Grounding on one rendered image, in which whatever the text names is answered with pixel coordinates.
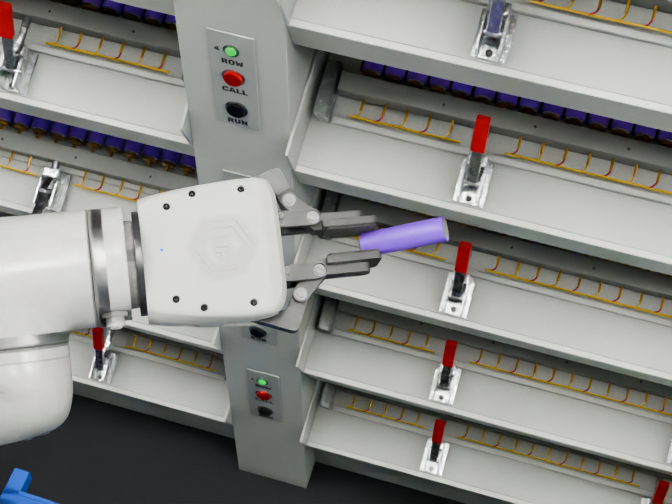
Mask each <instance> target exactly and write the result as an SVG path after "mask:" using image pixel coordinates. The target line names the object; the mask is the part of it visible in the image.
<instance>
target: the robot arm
mask: <svg viewBox="0 0 672 504"><path fill-rule="evenodd" d="M276 201H277V202H276ZM277 203H278V205H279V207H280V210H281V211H278V209H277ZM131 221H132V222H131ZM131 221H123V214H122V207H111V208H100V209H89V210H88V212H87V210H77V211H65V212H54V213H43V214H32V215H21V216H10V217H0V445H5V444H10V443H14V442H18V441H22V440H25V441H26V440H30V439H32V438H34V437H37V436H41V435H43V436H44V435H46V434H48V433H50V432H51V431H53V430H55V429H56V428H58V427H59V426H60V425H61V424H62V423H63V422H64V421H65V420H66V419H67V417H68V415H69V413H70V409H71V405H72V397H73V382H72V369H71V358H70V348H69V335H70V333H71V332H72V331H74V330H78V329H86V328H96V327H98V325H99V327H101V323H106V327H107V329H111V330H116V329H121V328H124V327H125V321H129V320H133V318H132V309H137V308H139V307H140V314H141V317H142V316H148V323H149V324H150V325H158V326H171V327H234V326H251V325H263V326H266V327H270V328H273V329H277V330H280V331H284V332H287V333H291V334H293V333H296V332H297V331H298V329H299V327H300V325H301V322H302V318H303V315H304V311H305V308H306V304H307V301H308V299H309V298H310V297H311V296H312V294H313V293H314V292H315V291H316V289H317V288H318V287H319V286H320V284H322V282H323V281H324V280H325V279H334V278H344V277H355V276H363V275H367V274H369V273H370V268H373V267H376V266H377V265H378V264H379V262H380V261H381V259H382V255H381V251H379V249H369V250H358V251H348V252H337V253H329V254H328V255H327V257H326V258H325V259H318V260H317V261H316V262H309V263H299V264H289V265H284V257H283V249H282V241H281V236H288V235H299V234H311V235H312V236H313V235H318V237H321V239H331V238H342V237H352V236H360V234H361V233H363V232H368V231H373V230H374V228H375V226H376V224H377V219H376V216H375V215H370V216H363V214H362V211H361V210H352V211H341V212H331V213H320V212H319V210H317V209H315V208H312V207H310V206H309V205H308V204H306V203H305V202H304V201H303V200H301V199H300V198H299V197H297V196H296V195H295V194H294V193H293V191H292V190H291V187H290V185H289V184H288V182H287V180H286V178H285V177H284V175H283V173H282V171H281V170H280V169H278V168H273V169H271V170H269V171H267V172H265V173H263V174H261V175H259V176H257V177H255V178H242V179H234V180H227V181H221V182H214V183H209V184H203V185H197V186H192V187H186V188H181V189H176V190H172V191H167V192H163V193H159V194H155V195H151V196H148V197H144V198H141V199H138V200H137V211H136V212H131ZM290 288H294V290H293V292H292V294H291V297H290V301H289V304H288V308H286V309H285V310H281V309H282V308H283V306H284V304H285V300H286V294H287V289H290Z"/></svg>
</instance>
